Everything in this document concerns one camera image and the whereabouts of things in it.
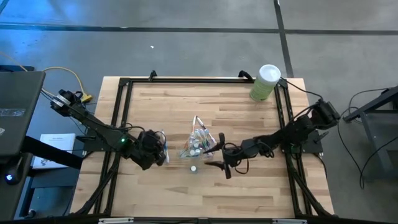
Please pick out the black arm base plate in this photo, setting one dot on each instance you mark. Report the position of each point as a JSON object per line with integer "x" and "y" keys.
{"x": 93, "y": 145}
{"x": 311, "y": 145}

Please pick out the silver bracket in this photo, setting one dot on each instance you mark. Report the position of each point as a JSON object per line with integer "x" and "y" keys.
{"x": 289, "y": 221}
{"x": 115, "y": 220}

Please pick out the black stand with indicator light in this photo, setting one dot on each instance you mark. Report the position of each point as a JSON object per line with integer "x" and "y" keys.
{"x": 11, "y": 174}

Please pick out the dark grey monitor panel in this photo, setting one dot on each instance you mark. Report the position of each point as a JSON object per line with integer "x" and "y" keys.
{"x": 18, "y": 99}

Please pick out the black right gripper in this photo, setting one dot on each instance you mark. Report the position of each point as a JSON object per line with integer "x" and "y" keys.
{"x": 241, "y": 151}

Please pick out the green wipes canister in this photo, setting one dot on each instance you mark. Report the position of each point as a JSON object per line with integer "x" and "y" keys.
{"x": 264, "y": 84}

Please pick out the black support beam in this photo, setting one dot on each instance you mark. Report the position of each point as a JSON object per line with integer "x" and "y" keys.
{"x": 53, "y": 152}

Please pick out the blue white toothbrush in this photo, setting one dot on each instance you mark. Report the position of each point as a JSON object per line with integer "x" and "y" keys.
{"x": 167, "y": 154}

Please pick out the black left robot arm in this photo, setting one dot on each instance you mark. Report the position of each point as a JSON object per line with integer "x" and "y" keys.
{"x": 99, "y": 130}

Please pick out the white booklet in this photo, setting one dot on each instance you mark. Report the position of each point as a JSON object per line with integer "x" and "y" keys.
{"x": 62, "y": 140}

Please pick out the black desk frame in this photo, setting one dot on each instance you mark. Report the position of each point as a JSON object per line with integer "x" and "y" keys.
{"x": 370, "y": 105}

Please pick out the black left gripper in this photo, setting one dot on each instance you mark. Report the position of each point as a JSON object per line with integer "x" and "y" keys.
{"x": 148, "y": 149}

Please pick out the black aluminium table frame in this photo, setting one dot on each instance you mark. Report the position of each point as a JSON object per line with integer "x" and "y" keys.
{"x": 186, "y": 80}

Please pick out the purple white toothbrush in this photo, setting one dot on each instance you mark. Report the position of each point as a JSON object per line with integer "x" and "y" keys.
{"x": 213, "y": 141}

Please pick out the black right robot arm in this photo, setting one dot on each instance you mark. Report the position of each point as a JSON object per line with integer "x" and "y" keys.
{"x": 295, "y": 130}

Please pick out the orange white toothbrush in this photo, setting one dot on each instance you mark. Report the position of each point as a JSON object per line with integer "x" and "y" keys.
{"x": 194, "y": 122}
{"x": 186, "y": 146}

